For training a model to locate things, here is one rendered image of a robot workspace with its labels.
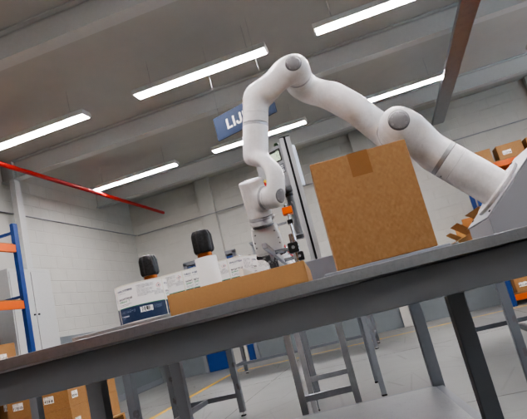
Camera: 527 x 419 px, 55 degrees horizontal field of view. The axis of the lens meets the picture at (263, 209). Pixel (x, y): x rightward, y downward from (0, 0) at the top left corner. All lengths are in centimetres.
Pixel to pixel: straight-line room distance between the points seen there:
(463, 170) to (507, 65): 754
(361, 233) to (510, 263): 39
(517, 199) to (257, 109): 86
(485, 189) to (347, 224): 58
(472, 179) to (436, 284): 78
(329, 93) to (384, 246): 68
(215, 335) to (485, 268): 49
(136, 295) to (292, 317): 111
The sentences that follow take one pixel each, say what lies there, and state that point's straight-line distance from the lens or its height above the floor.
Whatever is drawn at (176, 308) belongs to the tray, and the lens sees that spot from 96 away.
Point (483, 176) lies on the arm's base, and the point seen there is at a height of 103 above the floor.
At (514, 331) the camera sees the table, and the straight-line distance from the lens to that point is 331.
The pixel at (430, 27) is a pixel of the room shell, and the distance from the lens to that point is 665.
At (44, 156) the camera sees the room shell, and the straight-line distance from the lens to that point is 775.
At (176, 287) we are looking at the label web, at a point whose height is 100.
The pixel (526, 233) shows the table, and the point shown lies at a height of 82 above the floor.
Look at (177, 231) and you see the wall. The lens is 1050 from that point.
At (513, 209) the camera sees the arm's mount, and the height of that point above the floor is 91.
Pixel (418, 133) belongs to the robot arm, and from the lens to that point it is 166.
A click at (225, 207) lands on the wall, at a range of 1018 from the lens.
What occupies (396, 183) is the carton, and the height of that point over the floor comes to 102.
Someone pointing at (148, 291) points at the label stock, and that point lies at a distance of 197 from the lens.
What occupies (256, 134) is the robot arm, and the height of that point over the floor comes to 138.
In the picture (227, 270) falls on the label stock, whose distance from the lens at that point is 223.
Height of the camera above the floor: 79
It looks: 11 degrees up
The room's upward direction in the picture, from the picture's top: 14 degrees counter-clockwise
